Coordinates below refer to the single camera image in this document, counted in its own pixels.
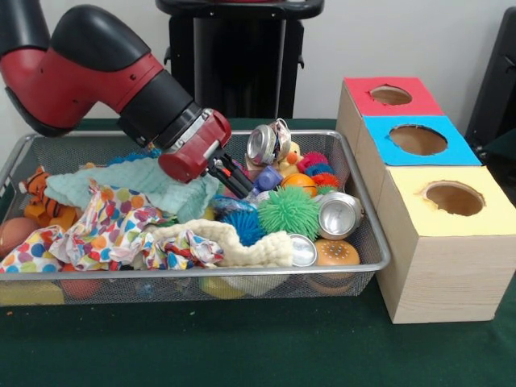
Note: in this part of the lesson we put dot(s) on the dark green side table cloth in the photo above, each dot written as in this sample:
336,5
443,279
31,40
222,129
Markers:
504,147

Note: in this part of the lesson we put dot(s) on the polka dot colourful cloth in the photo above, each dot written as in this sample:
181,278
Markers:
97,230

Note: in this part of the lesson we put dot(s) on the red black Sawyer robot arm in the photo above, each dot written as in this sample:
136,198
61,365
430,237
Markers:
81,64

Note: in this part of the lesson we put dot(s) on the mint green fuzzy cloth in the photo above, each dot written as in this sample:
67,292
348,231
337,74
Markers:
121,184

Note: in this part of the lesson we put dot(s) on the blue spiky rubber ball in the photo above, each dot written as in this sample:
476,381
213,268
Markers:
242,227

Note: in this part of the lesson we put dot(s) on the brown toy football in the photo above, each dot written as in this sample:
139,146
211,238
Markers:
14,235

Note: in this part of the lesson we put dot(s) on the cream knitted cloth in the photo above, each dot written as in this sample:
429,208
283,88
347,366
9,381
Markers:
250,250

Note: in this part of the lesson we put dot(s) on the black upright panel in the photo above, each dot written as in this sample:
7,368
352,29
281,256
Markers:
496,81

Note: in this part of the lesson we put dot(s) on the smooth silver can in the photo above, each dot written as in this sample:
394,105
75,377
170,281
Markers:
339,214

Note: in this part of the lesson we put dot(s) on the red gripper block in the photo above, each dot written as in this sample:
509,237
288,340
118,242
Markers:
197,145

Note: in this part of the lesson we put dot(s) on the wooden box with three holes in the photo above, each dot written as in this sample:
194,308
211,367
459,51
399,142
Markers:
435,274

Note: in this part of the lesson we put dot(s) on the crushed silver can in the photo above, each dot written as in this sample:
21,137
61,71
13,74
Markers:
270,143

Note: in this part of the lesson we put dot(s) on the toy burger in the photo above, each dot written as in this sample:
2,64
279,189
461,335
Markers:
336,254

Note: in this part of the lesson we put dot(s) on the green spiky rubber ball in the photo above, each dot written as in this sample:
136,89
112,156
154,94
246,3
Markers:
289,211

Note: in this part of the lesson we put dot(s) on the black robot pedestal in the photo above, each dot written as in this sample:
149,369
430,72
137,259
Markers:
242,72

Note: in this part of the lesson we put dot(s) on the small orange basketball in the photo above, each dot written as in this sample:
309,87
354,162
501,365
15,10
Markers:
300,184

